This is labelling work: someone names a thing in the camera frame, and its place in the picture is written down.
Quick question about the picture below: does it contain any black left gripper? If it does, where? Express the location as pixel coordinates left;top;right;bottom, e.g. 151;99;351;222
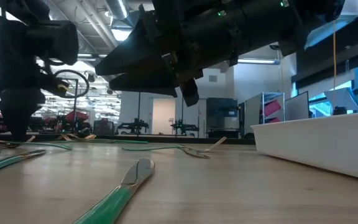
0;88;47;141

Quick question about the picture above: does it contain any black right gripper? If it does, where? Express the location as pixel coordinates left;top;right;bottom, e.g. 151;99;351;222
94;0;251;107

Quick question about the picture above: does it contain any gold fork green handle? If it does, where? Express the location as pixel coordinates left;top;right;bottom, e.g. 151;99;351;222
121;136;228;154

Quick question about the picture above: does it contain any pale door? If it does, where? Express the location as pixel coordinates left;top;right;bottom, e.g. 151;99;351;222
152;98;177;136

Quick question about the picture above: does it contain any red background object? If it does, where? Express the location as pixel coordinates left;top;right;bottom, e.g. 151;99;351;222
64;111;90;123

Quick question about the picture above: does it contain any black crate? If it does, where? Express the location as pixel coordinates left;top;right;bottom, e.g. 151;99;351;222
93;119;116;136

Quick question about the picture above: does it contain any black cabinet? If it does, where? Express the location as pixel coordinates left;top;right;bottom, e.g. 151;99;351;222
206;97;240;139

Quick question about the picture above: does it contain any long ceiling light strip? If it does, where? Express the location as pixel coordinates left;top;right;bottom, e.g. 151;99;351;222
76;52;281;65

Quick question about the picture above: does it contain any white shelf rack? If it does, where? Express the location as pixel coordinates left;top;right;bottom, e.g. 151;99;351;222
243;91;286;135

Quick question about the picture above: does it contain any grey monitor panel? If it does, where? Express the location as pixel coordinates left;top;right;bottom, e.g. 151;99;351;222
284;91;310;121

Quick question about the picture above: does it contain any white cutlery tray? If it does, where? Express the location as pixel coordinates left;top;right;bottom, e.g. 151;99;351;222
250;111;358;184

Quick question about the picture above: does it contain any white angled panel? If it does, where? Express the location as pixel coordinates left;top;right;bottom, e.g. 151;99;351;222
323;88;358;111

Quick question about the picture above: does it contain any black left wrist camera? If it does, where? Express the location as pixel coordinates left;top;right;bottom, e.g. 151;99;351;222
40;73;71;96

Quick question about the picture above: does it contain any silver round air duct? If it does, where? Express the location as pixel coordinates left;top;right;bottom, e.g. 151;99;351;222
106;0;130;20

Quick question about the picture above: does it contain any black left camera cable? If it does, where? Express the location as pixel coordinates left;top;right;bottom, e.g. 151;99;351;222
53;68;90;99

